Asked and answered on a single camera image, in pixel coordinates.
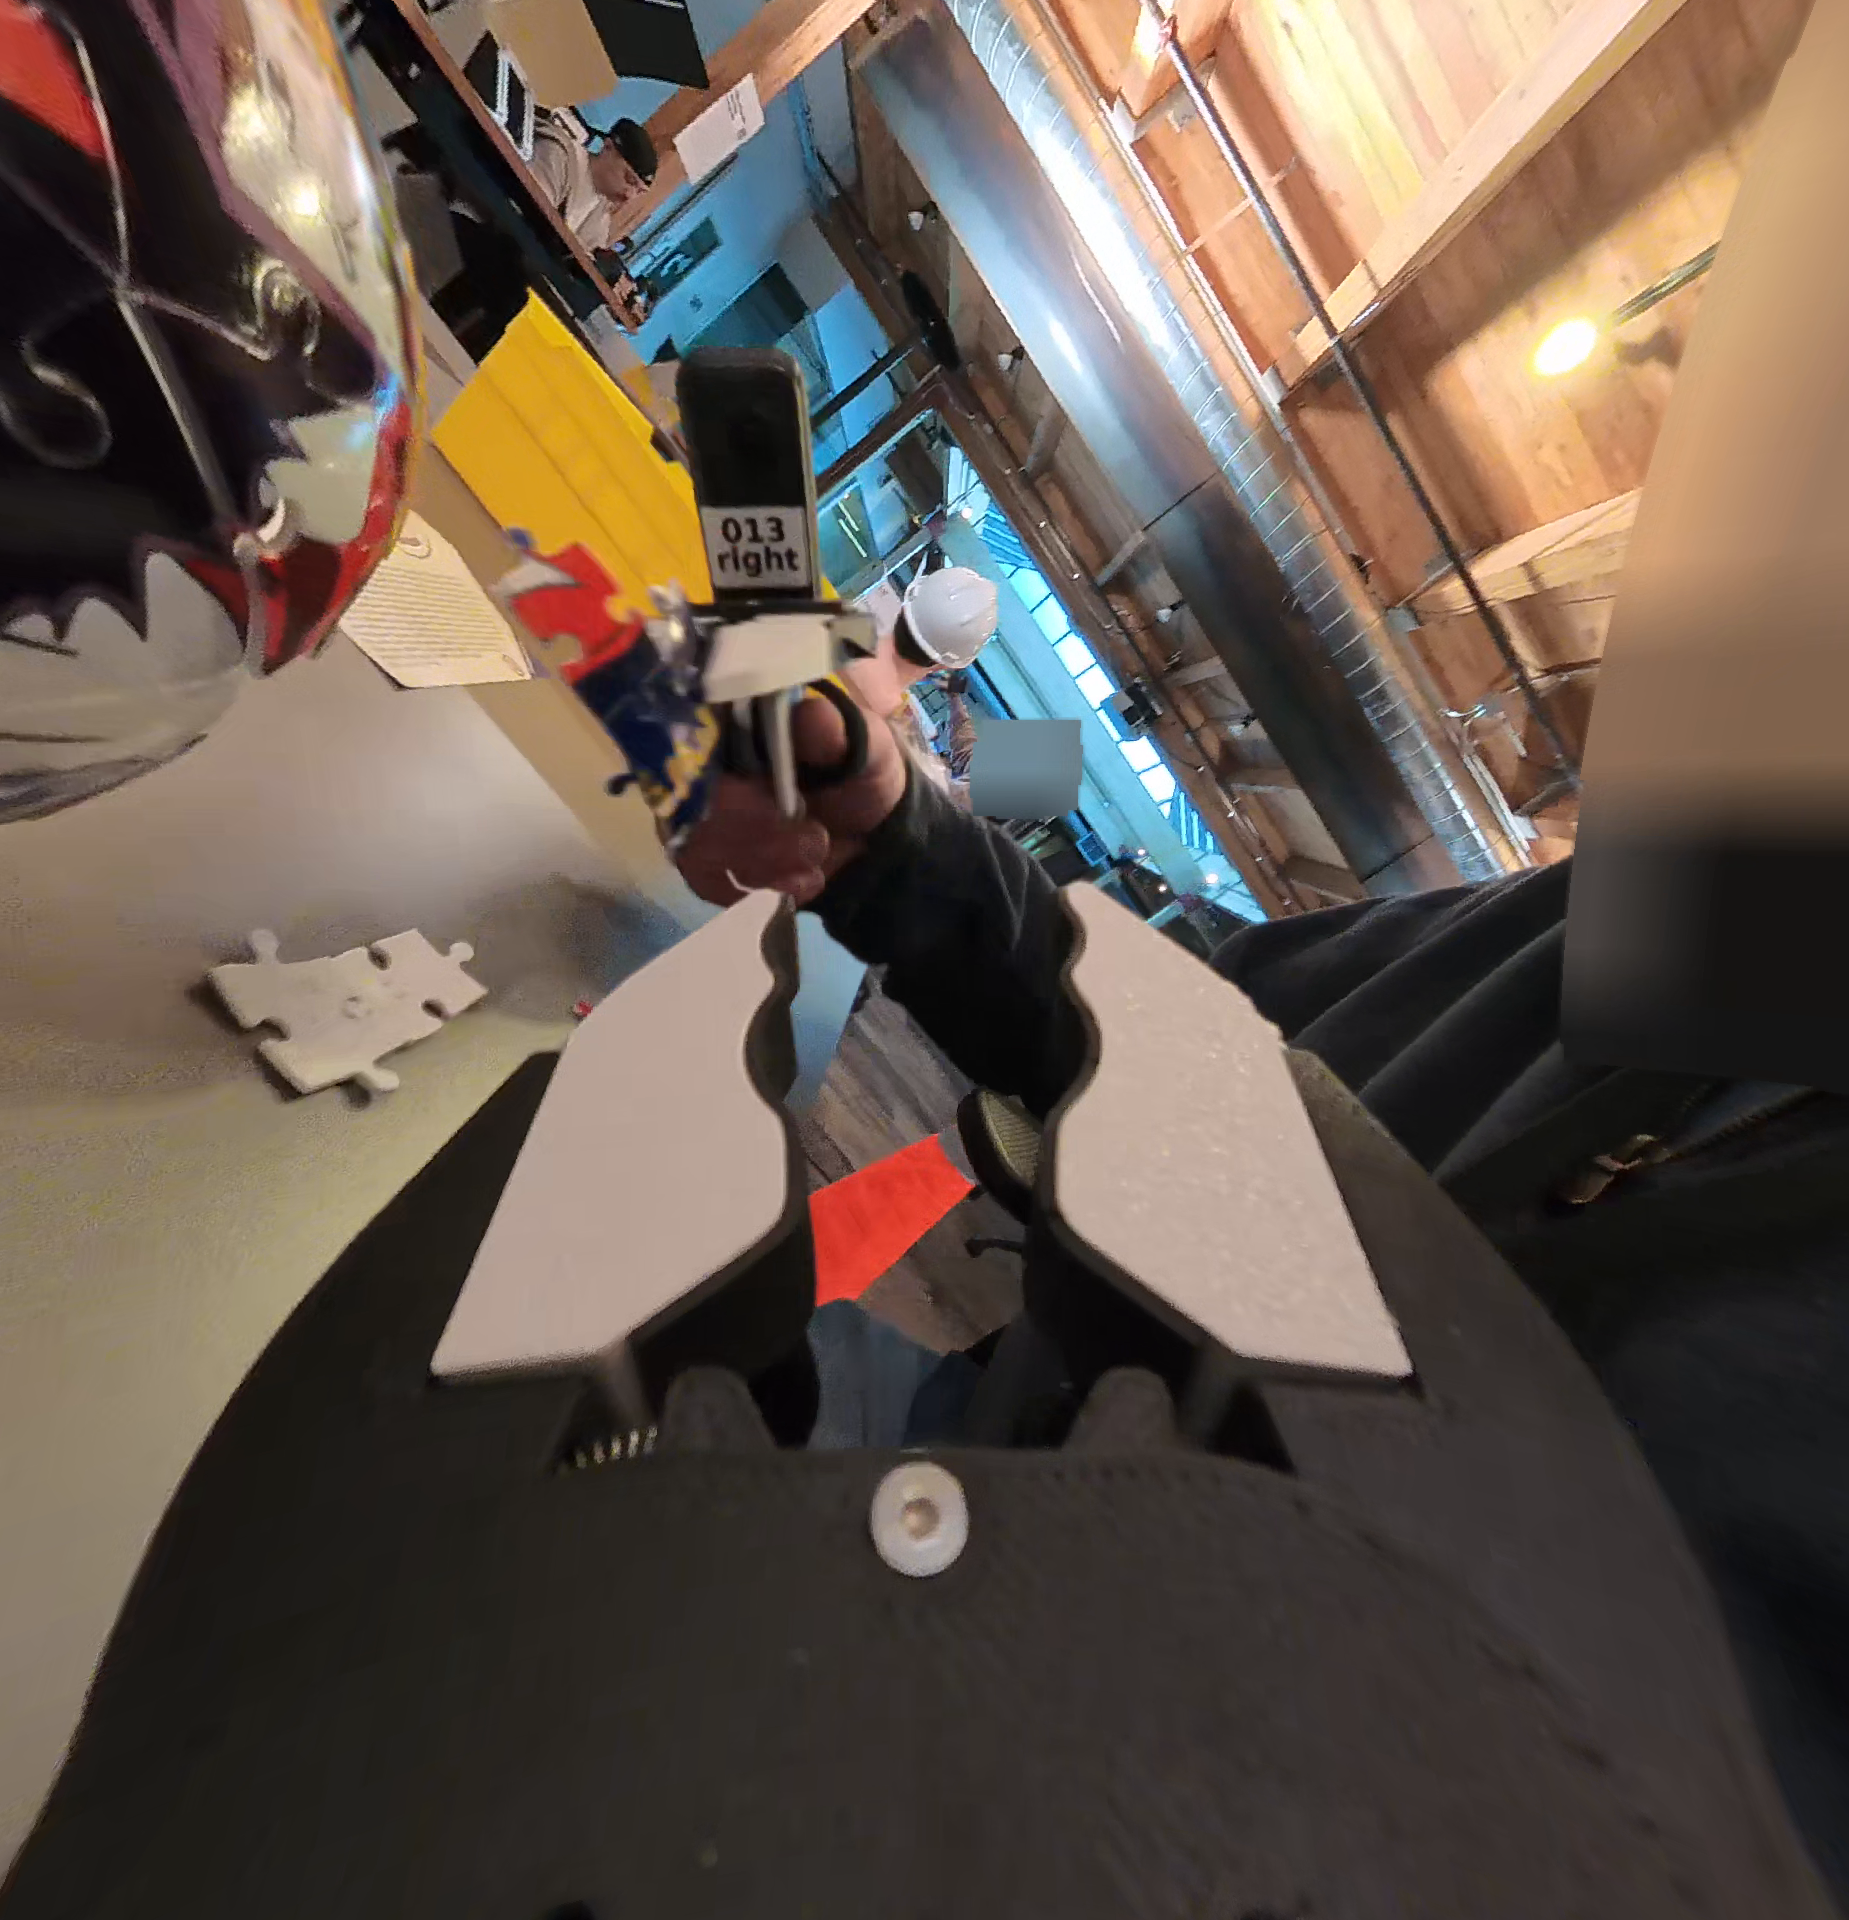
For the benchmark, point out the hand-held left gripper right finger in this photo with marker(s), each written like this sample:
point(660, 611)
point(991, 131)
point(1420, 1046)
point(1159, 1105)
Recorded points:
point(1208, 1155)

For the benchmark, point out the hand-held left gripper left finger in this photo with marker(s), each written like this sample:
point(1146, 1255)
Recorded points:
point(623, 1155)

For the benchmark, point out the blue yellow puzzle piece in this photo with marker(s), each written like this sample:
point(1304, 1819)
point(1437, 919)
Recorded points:
point(660, 737)

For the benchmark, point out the colourful printed puzzle ball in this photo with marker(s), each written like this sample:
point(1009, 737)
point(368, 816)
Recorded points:
point(160, 301)

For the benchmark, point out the person's right forearm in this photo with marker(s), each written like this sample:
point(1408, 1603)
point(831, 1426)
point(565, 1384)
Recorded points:
point(970, 946)

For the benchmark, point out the white joined puzzle pieces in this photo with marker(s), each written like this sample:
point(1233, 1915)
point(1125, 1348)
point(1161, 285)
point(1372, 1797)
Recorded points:
point(340, 1014)

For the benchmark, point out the person's right hand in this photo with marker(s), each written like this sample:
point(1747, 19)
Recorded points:
point(759, 854)

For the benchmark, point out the yellow plastic bin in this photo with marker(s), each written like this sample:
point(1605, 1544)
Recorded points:
point(565, 435)

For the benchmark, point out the black office chair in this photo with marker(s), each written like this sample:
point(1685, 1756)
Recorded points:
point(999, 1144)

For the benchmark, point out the white hard hat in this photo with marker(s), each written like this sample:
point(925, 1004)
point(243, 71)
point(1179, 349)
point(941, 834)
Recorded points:
point(954, 608)

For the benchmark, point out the red floor tape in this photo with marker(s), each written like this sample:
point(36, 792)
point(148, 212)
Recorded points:
point(887, 1216)

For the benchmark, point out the white paper sign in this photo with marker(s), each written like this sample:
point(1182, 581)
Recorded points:
point(723, 129)

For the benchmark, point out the white printed paper sheet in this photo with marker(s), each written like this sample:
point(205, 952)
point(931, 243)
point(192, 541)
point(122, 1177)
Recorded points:
point(436, 599)

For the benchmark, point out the wooden background table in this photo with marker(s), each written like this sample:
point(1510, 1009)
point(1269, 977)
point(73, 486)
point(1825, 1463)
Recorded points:
point(490, 167)

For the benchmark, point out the black monitor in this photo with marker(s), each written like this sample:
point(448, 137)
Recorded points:
point(648, 33)

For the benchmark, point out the brown cardboard sheet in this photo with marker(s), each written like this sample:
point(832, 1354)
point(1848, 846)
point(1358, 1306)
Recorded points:
point(557, 45)

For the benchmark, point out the person's dark clothed body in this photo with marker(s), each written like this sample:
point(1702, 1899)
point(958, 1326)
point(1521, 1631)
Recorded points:
point(1689, 1350)

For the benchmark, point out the round ceiling lamp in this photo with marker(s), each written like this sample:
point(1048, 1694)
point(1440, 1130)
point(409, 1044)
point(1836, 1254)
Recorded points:
point(1563, 347)

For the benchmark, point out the silver ventilation duct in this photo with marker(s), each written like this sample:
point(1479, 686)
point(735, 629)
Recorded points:
point(1256, 450)

